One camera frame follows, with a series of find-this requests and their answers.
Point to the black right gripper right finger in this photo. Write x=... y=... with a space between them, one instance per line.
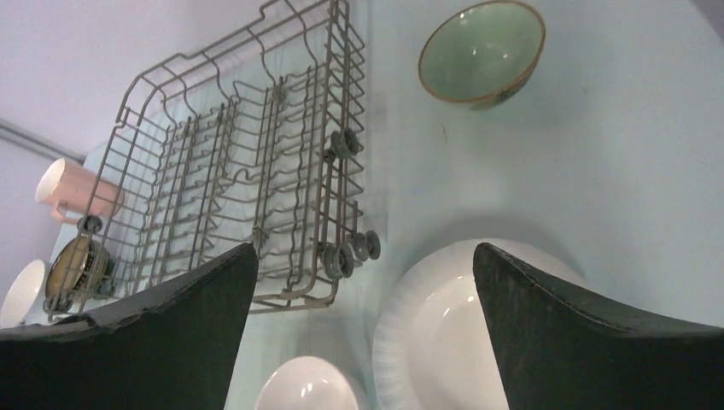
x=560 y=346

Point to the brown dotted bowl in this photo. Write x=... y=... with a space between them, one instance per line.
x=83 y=265

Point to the pink mug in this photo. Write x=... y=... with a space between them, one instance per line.
x=67 y=186

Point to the white bowl left side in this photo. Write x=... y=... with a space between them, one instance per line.
x=23 y=293

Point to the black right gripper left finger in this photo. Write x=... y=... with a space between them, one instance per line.
x=173 y=346

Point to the large white plate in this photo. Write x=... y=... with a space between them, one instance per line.
x=431 y=347

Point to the grey wire dish rack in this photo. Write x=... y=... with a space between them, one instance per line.
x=255 y=138

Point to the green ceramic bowl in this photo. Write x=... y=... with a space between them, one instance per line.
x=484 y=55

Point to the small white bowl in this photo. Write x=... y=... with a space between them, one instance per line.
x=310 y=382

